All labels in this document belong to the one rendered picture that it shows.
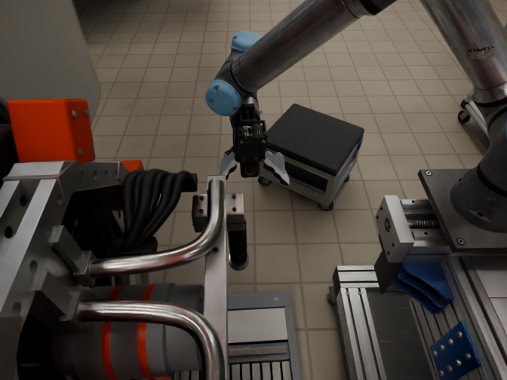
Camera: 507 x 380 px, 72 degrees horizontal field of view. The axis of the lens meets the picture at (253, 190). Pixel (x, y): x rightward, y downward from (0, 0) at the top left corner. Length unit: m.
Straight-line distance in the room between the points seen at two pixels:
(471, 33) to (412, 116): 1.81
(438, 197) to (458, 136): 1.66
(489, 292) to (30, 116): 0.88
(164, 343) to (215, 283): 0.12
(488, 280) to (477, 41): 0.49
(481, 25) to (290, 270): 1.18
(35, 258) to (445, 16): 0.72
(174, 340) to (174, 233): 1.23
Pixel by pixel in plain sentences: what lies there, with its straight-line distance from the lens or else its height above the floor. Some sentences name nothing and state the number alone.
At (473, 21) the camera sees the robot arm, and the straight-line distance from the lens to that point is 0.78.
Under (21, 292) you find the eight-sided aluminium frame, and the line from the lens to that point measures 0.42.
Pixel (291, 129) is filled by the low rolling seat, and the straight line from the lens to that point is 1.72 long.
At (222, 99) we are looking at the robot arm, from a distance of 0.73.
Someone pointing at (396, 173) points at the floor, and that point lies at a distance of 2.12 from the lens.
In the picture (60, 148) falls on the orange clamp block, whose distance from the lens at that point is 0.52.
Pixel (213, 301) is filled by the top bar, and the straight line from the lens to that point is 0.48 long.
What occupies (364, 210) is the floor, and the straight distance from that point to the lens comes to 1.88.
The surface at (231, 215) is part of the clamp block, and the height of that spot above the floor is 0.95.
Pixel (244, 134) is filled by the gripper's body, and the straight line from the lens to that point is 0.76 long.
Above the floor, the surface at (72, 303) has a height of 1.02.
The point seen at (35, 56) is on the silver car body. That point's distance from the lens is 0.96.
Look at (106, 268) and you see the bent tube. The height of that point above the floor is 1.01.
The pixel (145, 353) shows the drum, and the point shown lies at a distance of 0.57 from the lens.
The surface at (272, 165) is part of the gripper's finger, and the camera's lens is 0.77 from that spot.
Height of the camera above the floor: 1.42
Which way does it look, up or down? 49 degrees down
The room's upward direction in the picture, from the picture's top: straight up
